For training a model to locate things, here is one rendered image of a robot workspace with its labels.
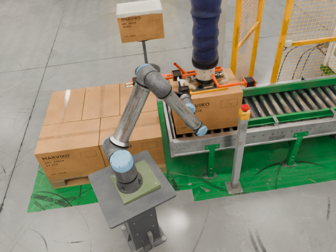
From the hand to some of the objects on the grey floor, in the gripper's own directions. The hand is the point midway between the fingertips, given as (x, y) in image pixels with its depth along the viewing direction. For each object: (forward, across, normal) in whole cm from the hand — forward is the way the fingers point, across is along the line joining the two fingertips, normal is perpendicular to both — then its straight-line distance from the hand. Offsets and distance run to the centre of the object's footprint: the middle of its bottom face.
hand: (177, 84), depth 241 cm
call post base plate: (-36, -108, -47) cm, 123 cm away
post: (-36, -108, -47) cm, 123 cm away
